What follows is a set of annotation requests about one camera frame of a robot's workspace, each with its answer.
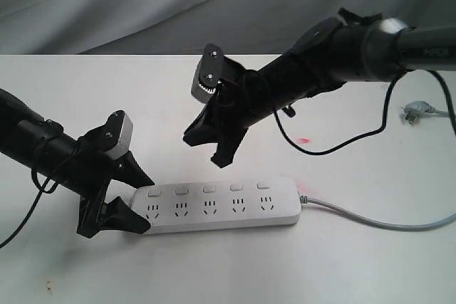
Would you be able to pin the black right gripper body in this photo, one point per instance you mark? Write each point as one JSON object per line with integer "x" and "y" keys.
{"x": 243, "y": 95}

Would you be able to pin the grey backdrop cloth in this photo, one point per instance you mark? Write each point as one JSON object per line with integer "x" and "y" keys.
{"x": 185, "y": 26}

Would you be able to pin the white five-outlet power strip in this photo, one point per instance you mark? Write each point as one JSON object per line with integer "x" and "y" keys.
{"x": 232, "y": 204}

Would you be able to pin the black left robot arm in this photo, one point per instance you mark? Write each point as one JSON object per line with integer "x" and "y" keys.
{"x": 33, "y": 141}

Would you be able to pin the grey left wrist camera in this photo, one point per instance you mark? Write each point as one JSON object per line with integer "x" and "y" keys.
{"x": 117, "y": 133}

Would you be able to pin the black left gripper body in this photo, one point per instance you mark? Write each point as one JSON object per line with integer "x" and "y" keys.
{"x": 87, "y": 171}

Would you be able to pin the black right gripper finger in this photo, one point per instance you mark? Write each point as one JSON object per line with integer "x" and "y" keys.
{"x": 227, "y": 146}
{"x": 206, "y": 128}

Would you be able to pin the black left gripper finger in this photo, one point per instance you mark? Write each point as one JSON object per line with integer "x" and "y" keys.
{"x": 129, "y": 172}
{"x": 118, "y": 216}

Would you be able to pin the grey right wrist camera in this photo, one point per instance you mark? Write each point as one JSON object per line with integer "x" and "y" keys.
{"x": 208, "y": 73}

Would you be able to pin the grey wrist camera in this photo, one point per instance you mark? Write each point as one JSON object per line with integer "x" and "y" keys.
{"x": 208, "y": 73}
{"x": 117, "y": 133}

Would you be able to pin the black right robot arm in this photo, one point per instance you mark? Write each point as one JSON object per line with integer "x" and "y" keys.
{"x": 341, "y": 49}

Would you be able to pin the grey three-pin plug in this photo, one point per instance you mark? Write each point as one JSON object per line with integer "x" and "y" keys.
{"x": 414, "y": 111}

